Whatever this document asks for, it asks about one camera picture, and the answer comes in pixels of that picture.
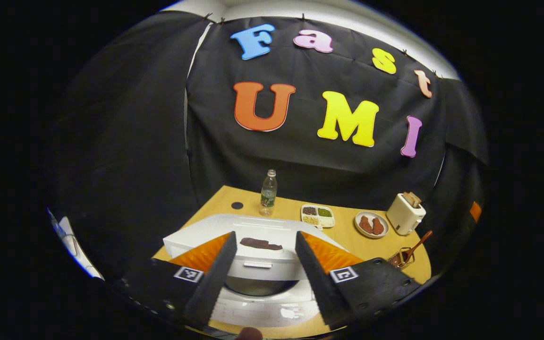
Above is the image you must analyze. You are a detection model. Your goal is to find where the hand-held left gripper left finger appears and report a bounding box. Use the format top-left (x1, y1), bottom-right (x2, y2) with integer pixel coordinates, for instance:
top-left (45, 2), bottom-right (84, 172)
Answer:
top-left (111, 231), bottom-right (238, 329)

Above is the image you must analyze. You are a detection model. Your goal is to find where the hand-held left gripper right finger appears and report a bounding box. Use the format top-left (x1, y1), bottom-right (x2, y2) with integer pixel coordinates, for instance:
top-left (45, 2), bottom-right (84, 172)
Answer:
top-left (295, 230), bottom-right (421, 331)

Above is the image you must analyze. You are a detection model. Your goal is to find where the white rice cooker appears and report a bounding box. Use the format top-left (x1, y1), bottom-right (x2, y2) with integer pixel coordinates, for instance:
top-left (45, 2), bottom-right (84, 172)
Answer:
top-left (162, 213), bottom-right (348, 329)

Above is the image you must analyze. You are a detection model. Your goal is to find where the metal mesh chopstick holder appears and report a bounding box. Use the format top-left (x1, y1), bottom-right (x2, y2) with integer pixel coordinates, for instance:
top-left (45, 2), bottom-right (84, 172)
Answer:
top-left (388, 247), bottom-right (417, 271)

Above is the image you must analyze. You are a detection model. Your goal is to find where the white divided bean dish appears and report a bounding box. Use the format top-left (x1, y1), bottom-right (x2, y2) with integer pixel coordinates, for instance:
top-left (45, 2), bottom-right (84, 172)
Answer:
top-left (300, 204), bottom-right (335, 230)

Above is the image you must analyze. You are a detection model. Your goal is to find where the round white plate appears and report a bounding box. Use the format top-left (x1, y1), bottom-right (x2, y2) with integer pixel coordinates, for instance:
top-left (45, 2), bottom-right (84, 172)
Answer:
top-left (354, 211), bottom-right (390, 238)

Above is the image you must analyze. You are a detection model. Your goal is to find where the white toaster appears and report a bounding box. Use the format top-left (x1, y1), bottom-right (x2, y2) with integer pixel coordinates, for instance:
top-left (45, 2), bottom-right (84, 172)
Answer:
top-left (386, 191), bottom-right (426, 236)

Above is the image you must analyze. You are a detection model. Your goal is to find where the clear plastic water bottle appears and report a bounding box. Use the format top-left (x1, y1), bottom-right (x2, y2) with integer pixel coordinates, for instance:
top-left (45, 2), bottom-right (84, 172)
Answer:
top-left (259, 169), bottom-right (278, 217)

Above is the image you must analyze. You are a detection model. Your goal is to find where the white plastic box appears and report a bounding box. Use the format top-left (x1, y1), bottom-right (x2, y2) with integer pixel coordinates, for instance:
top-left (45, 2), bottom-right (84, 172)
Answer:
top-left (57, 215), bottom-right (105, 279)

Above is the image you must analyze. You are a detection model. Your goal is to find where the black backdrop cloth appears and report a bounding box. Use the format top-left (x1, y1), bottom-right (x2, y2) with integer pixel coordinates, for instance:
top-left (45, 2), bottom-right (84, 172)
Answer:
top-left (48, 12), bottom-right (490, 284)

